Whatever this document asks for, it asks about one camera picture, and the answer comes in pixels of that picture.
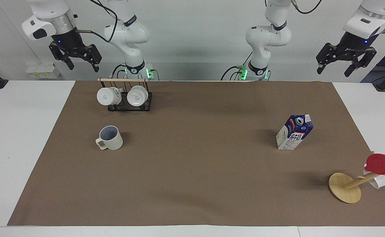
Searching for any white mug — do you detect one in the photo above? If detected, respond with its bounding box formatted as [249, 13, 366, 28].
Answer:
[96, 87, 123, 107]
[126, 85, 149, 107]

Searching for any black cable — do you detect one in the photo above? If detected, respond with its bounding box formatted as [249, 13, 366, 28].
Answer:
[290, 0, 323, 15]
[220, 51, 254, 81]
[77, 0, 119, 43]
[112, 63, 128, 80]

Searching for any black wire mug rack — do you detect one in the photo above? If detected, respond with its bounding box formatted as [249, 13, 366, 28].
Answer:
[98, 78, 153, 112]

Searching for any beige mug with grey inside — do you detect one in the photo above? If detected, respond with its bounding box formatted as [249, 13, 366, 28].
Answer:
[95, 125, 124, 151]

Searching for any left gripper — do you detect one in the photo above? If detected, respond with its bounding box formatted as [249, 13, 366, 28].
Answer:
[316, 31, 377, 78]

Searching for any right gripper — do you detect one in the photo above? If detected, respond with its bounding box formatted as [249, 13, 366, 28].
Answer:
[49, 28, 103, 73]

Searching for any red cup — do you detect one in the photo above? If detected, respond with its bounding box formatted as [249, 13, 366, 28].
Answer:
[365, 153, 385, 178]

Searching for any white cup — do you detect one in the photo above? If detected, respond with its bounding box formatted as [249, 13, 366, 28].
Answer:
[362, 168, 385, 190]

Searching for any blue and white milk carton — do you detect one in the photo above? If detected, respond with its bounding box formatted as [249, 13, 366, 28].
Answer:
[276, 114, 314, 151]

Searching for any wooden mug tree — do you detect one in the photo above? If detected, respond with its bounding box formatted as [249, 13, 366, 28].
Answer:
[328, 151, 385, 204]

